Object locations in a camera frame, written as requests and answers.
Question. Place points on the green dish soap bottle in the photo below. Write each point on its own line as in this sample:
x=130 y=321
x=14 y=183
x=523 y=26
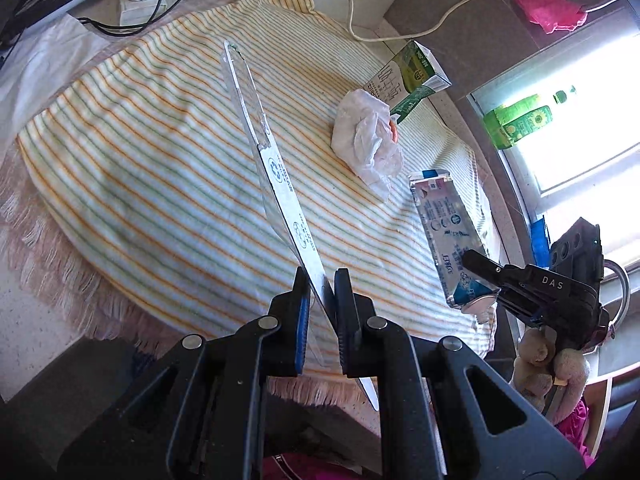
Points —
x=506 y=125

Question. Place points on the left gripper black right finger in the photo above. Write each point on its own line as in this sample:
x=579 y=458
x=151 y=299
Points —
x=368 y=342

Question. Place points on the white tissue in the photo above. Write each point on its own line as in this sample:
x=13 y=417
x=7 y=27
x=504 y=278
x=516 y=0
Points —
x=365 y=138

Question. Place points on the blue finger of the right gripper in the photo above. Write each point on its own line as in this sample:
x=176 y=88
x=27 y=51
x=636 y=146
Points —
x=479 y=273

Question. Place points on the striped yellow green cloth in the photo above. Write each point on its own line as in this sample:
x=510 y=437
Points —
x=144 y=166

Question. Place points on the white blue toothpaste tube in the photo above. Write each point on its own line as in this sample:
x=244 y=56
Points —
x=450 y=232

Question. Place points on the pink rag on wall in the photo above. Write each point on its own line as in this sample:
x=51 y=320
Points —
x=553 y=15

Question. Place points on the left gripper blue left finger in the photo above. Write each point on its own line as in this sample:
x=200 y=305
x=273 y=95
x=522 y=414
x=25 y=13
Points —
x=275 y=344

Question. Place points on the gloved right hand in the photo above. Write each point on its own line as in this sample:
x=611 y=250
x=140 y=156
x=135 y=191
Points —
x=537 y=368

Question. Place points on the blue sponge cloth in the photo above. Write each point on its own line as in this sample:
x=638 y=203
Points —
x=540 y=243

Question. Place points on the green white milk carton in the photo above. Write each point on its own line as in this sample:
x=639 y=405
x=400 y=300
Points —
x=412 y=75

